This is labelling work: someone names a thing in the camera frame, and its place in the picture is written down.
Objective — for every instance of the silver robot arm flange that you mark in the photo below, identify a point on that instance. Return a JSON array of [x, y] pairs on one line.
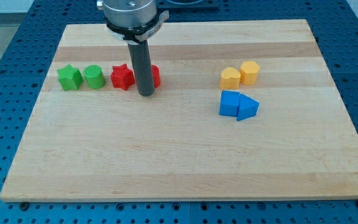
[[133, 21]]

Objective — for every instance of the blue cube block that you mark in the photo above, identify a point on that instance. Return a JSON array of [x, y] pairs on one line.
[[229, 104]]

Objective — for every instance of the red cylinder block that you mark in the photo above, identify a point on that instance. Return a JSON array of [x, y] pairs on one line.
[[156, 76]]

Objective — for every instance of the wooden board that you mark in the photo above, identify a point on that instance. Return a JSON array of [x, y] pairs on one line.
[[112, 145]]

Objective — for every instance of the yellow heart block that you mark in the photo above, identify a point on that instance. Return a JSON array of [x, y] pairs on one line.
[[229, 79]]

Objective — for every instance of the red star block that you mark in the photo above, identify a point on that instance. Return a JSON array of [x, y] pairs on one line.
[[122, 77]]

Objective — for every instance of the blue triangle block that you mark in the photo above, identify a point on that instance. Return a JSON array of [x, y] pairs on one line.
[[248, 107]]

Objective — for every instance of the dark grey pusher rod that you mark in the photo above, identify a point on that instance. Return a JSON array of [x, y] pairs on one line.
[[142, 67]]

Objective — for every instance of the yellow hexagon block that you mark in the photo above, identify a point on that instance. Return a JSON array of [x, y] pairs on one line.
[[249, 72]]

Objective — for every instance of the green cylinder block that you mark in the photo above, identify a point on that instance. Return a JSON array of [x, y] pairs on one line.
[[94, 77]]

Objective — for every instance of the green star block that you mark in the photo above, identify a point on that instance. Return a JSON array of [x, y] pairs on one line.
[[70, 78]]

